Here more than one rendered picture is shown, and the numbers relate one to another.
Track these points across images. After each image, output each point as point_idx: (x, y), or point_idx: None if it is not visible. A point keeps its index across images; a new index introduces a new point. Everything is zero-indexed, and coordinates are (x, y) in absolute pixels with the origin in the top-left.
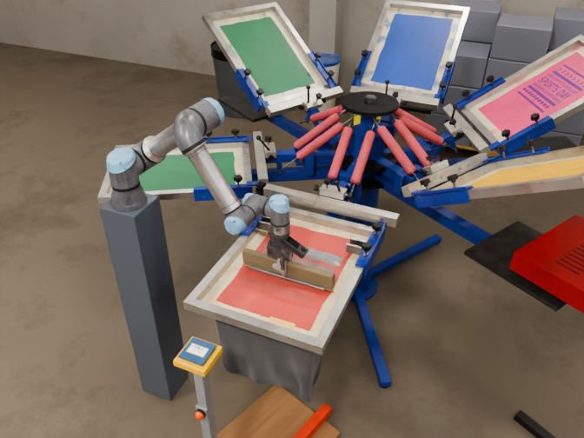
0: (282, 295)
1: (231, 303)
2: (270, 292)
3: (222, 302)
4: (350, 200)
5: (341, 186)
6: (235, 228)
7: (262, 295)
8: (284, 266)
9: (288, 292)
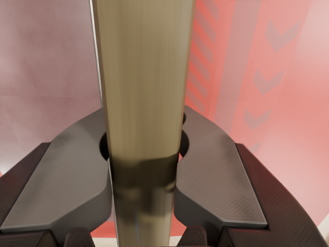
0: (270, 66)
1: (325, 202)
2: (253, 121)
3: (321, 219)
4: None
5: None
6: None
7: (279, 141)
8: (242, 168)
9: (239, 46)
